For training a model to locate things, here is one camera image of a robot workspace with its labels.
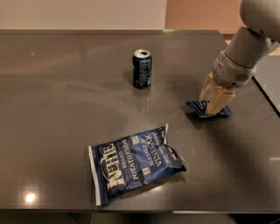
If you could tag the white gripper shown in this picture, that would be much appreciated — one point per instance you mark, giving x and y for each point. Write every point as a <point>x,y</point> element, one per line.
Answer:
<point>229,73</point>

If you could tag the blue rxbar blueberry wrapper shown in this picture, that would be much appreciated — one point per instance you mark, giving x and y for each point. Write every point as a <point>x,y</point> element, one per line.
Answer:
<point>200,108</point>

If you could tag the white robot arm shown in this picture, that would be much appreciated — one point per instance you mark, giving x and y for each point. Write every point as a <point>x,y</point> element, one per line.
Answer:
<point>259,35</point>

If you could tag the blue Kettle chip bag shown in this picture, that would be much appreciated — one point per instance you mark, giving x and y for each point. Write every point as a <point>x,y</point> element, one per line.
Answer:
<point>132,162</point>

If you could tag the dark blue soda can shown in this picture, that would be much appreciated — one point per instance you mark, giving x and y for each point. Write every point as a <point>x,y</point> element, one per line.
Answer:
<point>142,65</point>

